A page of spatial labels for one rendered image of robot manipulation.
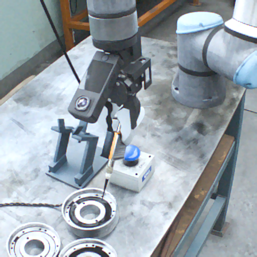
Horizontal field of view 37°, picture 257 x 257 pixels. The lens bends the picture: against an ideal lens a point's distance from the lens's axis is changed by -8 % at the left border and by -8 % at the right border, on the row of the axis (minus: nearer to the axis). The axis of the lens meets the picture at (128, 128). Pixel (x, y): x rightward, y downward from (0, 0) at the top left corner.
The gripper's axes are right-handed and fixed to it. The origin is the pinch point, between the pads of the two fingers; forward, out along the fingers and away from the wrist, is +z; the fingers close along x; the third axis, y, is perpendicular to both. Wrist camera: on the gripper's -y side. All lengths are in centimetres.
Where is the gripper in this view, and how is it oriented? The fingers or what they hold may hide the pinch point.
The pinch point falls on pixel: (116, 139)
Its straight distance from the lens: 73.0
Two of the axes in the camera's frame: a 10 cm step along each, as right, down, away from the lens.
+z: 0.7, 7.8, 6.2
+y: 5.3, -5.5, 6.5
